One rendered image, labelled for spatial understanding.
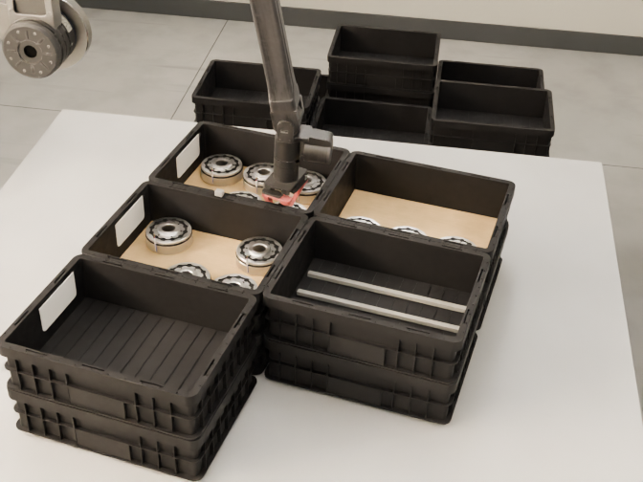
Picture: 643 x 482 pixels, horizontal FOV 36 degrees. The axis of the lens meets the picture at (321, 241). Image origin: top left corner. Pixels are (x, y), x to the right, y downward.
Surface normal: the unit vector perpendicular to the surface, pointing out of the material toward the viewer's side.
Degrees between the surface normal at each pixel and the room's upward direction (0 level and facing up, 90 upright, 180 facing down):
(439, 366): 90
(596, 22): 90
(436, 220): 0
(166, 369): 0
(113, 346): 0
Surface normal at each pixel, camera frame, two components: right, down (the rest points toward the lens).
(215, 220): -0.33, 0.55
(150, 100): 0.03, -0.81
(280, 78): -0.11, 0.64
